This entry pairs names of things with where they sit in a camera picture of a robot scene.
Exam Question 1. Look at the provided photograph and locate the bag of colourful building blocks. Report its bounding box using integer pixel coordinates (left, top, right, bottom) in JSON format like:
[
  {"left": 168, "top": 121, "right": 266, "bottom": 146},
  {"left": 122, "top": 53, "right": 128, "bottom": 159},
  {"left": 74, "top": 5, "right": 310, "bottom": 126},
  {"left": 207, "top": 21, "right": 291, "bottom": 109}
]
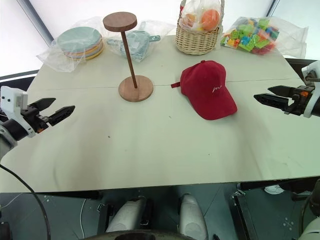
[{"left": 219, "top": 16, "right": 310, "bottom": 59}]

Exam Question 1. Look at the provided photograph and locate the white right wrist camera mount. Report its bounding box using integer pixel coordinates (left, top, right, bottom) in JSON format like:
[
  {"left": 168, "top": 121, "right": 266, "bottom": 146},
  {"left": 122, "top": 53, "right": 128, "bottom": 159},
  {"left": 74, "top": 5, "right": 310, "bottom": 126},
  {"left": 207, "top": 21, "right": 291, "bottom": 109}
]
[{"left": 301, "top": 59, "right": 320, "bottom": 87}]

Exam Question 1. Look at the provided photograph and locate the orange toy fruit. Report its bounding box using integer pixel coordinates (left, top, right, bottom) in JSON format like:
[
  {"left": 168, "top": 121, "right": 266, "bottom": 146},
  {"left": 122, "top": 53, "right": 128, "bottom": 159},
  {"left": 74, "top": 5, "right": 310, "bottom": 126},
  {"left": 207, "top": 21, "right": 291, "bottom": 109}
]
[{"left": 201, "top": 8, "right": 221, "bottom": 31}]

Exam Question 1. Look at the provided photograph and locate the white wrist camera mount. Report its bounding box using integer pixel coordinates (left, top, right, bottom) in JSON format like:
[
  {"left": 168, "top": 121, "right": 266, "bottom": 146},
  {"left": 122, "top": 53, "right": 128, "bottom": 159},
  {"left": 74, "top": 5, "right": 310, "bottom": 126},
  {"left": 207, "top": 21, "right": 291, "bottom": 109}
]
[
  {"left": 0, "top": 86, "right": 35, "bottom": 139},
  {"left": 301, "top": 59, "right": 320, "bottom": 87}
]

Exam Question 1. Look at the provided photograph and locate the wooden hat stand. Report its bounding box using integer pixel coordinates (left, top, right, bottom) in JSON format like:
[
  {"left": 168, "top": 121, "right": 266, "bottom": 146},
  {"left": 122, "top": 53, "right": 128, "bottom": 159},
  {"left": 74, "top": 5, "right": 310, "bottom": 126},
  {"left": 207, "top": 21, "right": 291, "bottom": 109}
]
[{"left": 102, "top": 11, "right": 154, "bottom": 103}]

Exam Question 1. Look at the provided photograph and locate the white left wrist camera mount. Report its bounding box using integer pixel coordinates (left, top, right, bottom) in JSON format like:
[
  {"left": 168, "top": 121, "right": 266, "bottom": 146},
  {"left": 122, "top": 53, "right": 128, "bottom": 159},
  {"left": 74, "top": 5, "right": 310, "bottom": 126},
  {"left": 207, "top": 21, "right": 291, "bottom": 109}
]
[{"left": 0, "top": 86, "right": 35, "bottom": 139}]

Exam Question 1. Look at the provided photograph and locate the silver robot leg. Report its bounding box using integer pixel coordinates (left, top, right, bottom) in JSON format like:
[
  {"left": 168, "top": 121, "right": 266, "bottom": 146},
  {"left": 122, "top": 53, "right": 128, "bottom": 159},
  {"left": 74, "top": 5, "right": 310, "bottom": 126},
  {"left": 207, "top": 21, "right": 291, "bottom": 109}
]
[
  {"left": 106, "top": 196, "right": 148, "bottom": 235},
  {"left": 177, "top": 193, "right": 210, "bottom": 240}
]

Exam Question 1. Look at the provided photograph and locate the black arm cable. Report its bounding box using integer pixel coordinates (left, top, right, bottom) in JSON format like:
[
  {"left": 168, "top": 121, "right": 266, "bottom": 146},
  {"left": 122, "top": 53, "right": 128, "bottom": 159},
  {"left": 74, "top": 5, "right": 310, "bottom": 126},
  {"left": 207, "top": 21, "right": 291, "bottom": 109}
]
[
  {"left": 0, "top": 164, "right": 52, "bottom": 240},
  {"left": 303, "top": 71, "right": 320, "bottom": 86}
]

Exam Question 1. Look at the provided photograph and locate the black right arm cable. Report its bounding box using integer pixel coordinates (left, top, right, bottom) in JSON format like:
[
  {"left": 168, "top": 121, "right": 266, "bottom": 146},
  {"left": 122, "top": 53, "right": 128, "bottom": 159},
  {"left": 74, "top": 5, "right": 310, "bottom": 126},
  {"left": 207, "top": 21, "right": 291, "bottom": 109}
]
[{"left": 303, "top": 71, "right": 320, "bottom": 86}]

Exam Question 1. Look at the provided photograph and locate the red baseball cap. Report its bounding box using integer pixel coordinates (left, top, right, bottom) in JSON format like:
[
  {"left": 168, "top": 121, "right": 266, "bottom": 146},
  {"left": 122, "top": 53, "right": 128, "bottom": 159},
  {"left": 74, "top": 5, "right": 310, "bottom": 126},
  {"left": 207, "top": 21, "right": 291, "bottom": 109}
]
[{"left": 170, "top": 59, "right": 238, "bottom": 122}]

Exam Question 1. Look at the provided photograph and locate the dark rounded robot torso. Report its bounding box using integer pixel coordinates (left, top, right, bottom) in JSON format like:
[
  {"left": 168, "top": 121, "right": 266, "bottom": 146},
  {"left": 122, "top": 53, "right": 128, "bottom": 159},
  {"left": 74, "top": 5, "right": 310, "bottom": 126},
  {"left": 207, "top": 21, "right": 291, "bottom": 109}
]
[{"left": 84, "top": 229, "right": 191, "bottom": 240}]

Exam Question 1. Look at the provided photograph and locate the thin white cable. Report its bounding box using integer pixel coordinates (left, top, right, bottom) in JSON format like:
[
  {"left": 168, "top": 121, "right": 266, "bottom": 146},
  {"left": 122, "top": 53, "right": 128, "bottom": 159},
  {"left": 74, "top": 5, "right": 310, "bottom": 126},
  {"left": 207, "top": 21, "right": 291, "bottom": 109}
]
[{"left": 79, "top": 198, "right": 88, "bottom": 234}]

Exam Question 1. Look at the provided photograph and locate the clear bag of toy fruit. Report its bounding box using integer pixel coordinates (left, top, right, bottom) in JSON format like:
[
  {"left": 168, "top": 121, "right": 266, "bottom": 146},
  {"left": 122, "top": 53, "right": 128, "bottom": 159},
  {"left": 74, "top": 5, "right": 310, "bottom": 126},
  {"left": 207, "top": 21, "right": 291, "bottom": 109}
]
[{"left": 180, "top": 0, "right": 223, "bottom": 32}]

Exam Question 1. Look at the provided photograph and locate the clear plastic plate bag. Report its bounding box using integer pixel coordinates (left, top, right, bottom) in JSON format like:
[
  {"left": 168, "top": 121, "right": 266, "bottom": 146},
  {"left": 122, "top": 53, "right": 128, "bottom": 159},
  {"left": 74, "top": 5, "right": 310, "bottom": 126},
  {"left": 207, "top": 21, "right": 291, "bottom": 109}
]
[{"left": 36, "top": 16, "right": 106, "bottom": 73}]

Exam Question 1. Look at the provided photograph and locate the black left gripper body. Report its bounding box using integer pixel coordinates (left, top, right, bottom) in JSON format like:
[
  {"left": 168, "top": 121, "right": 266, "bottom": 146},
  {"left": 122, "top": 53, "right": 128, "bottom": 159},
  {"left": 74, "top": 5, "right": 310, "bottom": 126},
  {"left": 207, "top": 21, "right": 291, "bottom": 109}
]
[{"left": 21, "top": 104, "right": 55, "bottom": 134}]

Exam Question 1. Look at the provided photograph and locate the black case under table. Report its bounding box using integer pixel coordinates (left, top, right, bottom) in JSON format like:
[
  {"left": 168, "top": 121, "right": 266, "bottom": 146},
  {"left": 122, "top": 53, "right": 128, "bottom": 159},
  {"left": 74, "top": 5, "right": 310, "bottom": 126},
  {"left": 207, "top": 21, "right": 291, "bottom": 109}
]
[{"left": 231, "top": 191, "right": 304, "bottom": 240}]

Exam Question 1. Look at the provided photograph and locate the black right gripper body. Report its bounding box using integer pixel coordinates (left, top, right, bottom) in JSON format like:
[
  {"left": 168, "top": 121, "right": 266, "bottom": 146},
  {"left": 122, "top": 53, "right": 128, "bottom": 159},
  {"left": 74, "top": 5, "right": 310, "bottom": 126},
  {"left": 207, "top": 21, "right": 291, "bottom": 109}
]
[{"left": 283, "top": 85, "right": 315, "bottom": 117}]

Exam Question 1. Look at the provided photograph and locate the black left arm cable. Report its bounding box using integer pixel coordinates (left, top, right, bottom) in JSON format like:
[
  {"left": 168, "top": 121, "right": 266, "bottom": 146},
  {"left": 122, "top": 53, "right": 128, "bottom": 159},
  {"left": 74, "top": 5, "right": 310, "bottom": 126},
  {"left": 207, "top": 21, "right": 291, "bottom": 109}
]
[{"left": 0, "top": 164, "right": 52, "bottom": 240}]

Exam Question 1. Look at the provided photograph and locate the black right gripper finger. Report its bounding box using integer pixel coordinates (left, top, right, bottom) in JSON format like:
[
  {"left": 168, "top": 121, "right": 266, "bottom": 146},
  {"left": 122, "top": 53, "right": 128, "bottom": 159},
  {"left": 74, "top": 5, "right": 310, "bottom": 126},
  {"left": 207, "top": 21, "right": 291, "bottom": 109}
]
[
  {"left": 267, "top": 85, "right": 298, "bottom": 97},
  {"left": 253, "top": 93, "right": 291, "bottom": 111}
]

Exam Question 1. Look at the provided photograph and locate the teal item in plastic bag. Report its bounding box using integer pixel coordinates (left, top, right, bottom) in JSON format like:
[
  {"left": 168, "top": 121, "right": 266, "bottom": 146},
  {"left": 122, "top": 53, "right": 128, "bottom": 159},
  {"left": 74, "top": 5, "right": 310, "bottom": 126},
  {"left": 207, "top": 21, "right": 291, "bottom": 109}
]
[{"left": 106, "top": 21, "right": 176, "bottom": 62}]

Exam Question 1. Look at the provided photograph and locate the silver left robot leg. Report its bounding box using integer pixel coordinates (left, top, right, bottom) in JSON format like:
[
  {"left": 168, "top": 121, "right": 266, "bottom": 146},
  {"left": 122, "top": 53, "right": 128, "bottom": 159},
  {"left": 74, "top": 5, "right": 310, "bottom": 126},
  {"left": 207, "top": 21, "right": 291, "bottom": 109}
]
[{"left": 106, "top": 196, "right": 148, "bottom": 235}]

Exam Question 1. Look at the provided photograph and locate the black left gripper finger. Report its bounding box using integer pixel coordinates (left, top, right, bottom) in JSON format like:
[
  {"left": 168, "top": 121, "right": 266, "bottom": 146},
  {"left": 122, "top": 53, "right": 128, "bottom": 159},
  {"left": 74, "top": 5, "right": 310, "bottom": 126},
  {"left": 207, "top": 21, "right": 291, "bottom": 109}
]
[
  {"left": 31, "top": 97, "right": 57, "bottom": 112},
  {"left": 48, "top": 105, "right": 76, "bottom": 126}
]

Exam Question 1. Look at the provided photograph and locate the white shoe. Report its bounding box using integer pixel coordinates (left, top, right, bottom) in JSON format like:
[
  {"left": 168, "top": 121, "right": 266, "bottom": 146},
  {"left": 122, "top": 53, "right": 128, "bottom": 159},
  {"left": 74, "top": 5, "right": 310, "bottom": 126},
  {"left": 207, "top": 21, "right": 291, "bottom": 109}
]
[{"left": 264, "top": 184, "right": 285, "bottom": 195}]

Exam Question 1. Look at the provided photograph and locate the stack of pastel plates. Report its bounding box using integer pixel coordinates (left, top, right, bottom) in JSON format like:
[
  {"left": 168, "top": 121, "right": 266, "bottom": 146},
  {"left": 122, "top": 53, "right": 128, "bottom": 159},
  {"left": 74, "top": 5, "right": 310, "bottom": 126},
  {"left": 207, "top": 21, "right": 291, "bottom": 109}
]
[{"left": 56, "top": 26, "right": 105, "bottom": 61}]

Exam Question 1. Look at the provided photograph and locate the silver right robot leg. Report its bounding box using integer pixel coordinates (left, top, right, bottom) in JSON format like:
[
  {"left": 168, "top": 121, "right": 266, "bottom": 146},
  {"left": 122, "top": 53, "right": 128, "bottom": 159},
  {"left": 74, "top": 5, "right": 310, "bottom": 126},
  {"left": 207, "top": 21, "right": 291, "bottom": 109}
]
[{"left": 177, "top": 193, "right": 210, "bottom": 240}]

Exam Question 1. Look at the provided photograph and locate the woven wicker basket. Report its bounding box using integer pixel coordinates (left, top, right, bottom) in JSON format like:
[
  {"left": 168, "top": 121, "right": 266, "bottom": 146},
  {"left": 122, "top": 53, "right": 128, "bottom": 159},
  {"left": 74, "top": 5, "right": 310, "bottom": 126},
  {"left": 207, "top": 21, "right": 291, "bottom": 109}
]
[{"left": 175, "top": 0, "right": 225, "bottom": 55}]

